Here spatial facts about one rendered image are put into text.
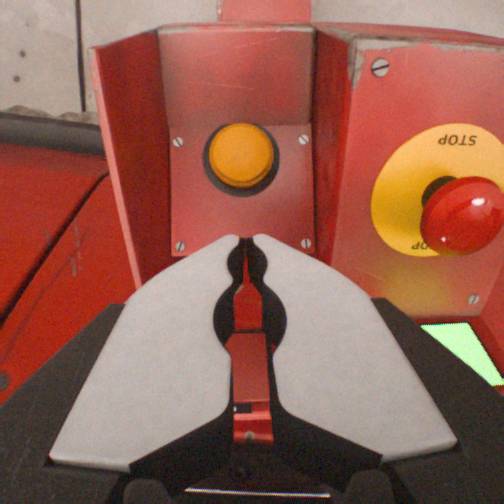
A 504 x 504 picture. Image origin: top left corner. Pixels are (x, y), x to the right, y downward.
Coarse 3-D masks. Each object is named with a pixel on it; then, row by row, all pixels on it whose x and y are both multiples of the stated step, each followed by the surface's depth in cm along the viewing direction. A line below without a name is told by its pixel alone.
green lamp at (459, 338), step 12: (456, 324) 22; (444, 336) 21; (456, 336) 21; (468, 336) 21; (456, 348) 21; (468, 348) 21; (480, 348) 21; (468, 360) 20; (480, 360) 20; (480, 372) 19; (492, 372) 19; (492, 384) 19
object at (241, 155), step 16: (224, 128) 22; (240, 128) 22; (256, 128) 22; (224, 144) 22; (240, 144) 22; (256, 144) 22; (224, 160) 22; (240, 160) 22; (256, 160) 22; (272, 160) 22; (224, 176) 22; (240, 176) 22; (256, 176) 22
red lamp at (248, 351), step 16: (240, 336) 22; (256, 336) 22; (240, 352) 21; (256, 352) 21; (240, 368) 20; (256, 368) 20; (240, 384) 19; (256, 384) 19; (240, 400) 18; (256, 400) 18
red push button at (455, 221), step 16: (448, 176) 17; (432, 192) 17; (448, 192) 15; (464, 192) 15; (480, 192) 15; (496, 192) 15; (432, 208) 16; (448, 208) 15; (464, 208) 15; (480, 208) 15; (496, 208) 15; (432, 224) 16; (448, 224) 16; (464, 224) 16; (480, 224) 16; (496, 224) 16; (432, 240) 16; (448, 240) 16; (464, 240) 16; (480, 240) 16; (448, 256) 17
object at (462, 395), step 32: (384, 320) 8; (416, 352) 7; (448, 352) 7; (448, 384) 6; (480, 384) 6; (448, 416) 6; (480, 416) 6; (480, 448) 5; (416, 480) 5; (448, 480) 5; (480, 480) 5
